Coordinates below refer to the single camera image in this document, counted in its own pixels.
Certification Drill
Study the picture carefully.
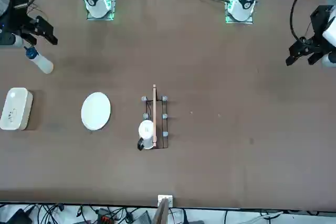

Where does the white round plate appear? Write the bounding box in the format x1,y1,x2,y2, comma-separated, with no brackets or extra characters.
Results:
80,92,112,131

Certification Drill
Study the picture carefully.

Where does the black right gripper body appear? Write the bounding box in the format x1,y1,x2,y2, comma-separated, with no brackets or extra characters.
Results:
1,0,35,36

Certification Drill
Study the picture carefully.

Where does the black orange connector block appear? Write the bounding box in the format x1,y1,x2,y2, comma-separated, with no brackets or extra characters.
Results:
96,213,117,224

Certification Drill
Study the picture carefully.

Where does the upright frame post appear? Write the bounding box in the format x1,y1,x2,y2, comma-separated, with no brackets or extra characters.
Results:
153,197,170,224

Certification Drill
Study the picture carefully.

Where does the transparent blue-capped sauce bottle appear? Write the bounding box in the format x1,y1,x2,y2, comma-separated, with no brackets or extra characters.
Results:
24,46,55,74

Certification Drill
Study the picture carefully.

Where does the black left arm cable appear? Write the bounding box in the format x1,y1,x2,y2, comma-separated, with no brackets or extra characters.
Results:
289,0,316,43

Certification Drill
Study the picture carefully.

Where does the white mug black handle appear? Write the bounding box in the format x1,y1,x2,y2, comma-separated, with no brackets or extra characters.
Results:
136,119,155,151

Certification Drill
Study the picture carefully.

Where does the black wire cup rack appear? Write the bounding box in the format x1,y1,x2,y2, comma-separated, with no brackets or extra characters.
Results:
141,84,170,151

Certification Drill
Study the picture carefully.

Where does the cream rectangular lidded box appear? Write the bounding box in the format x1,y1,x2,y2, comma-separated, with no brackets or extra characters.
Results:
0,87,34,131

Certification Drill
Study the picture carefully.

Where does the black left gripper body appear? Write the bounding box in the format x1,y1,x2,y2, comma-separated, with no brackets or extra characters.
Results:
311,5,332,41

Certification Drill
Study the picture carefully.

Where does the white post foot bracket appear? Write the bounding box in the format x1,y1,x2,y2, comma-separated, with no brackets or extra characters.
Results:
157,194,174,207

